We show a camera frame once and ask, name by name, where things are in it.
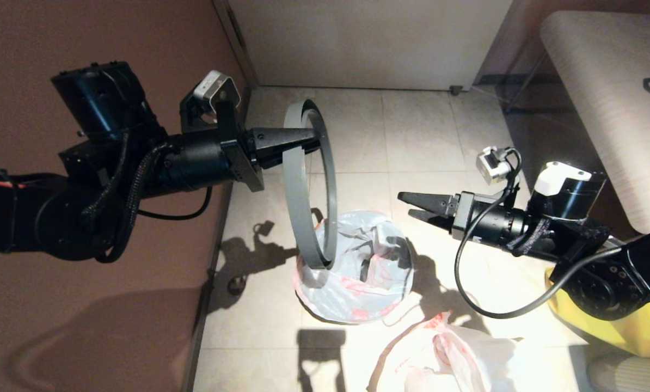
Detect dark grey baseboard strip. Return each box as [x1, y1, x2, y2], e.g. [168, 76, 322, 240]
[182, 86, 253, 392]

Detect fresh white plastic bag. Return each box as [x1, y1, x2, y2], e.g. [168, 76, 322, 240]
[294, 211, 415, 325]

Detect white door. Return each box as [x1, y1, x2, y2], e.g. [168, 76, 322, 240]
[227, 0, 513, 91]

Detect black metal bench frame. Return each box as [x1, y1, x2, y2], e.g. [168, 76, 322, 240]
[501, 53, 552, 117]

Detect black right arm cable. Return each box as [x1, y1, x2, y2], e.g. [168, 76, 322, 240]
[454, 148, 626, 320]

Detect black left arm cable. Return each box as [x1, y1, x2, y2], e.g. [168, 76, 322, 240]
[137, 186, 214, 221]

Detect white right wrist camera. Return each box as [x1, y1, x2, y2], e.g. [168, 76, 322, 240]
[476, 146, 514, 185]

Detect grey bin rim ring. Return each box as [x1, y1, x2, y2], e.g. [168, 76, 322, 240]
[283, 99, 338, 271]

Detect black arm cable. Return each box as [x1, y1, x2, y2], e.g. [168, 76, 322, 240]
[454, 148, 626, 320]
[137, 186, 214, 221]

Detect used white bin liner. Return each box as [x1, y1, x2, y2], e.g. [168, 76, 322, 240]
[367, 311, 523, 392]

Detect yellow bag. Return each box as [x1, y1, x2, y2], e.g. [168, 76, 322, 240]
[545, 267, 650, 359]

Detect grey door frame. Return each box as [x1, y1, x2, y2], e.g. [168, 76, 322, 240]
[212, 0, 261, 89]

